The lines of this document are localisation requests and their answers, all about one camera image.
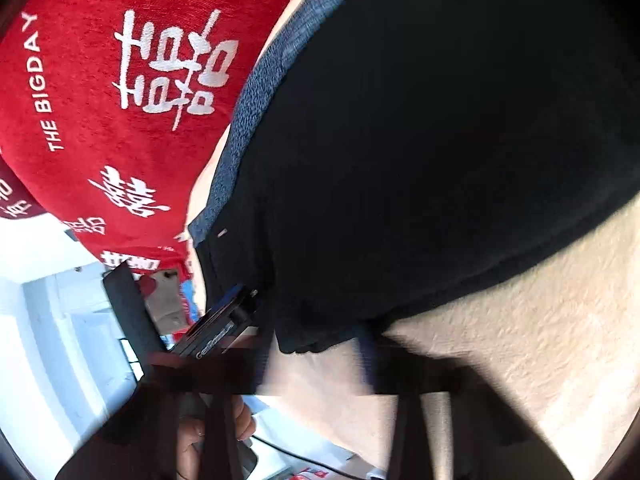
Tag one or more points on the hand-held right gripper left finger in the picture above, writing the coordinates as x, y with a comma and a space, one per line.
215, 375

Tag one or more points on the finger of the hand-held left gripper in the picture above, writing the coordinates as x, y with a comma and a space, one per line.
237, 307

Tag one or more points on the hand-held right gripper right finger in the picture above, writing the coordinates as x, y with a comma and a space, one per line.
420, 380

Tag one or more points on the dark pants with grey waistband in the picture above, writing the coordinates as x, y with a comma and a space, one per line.
425, 135

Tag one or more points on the person's left hand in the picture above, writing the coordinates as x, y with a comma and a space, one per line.
190, 450

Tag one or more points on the cream blanket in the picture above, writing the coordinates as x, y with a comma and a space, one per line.
550, 335

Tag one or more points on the red printed blanket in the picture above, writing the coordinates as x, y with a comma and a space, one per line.
85, 85

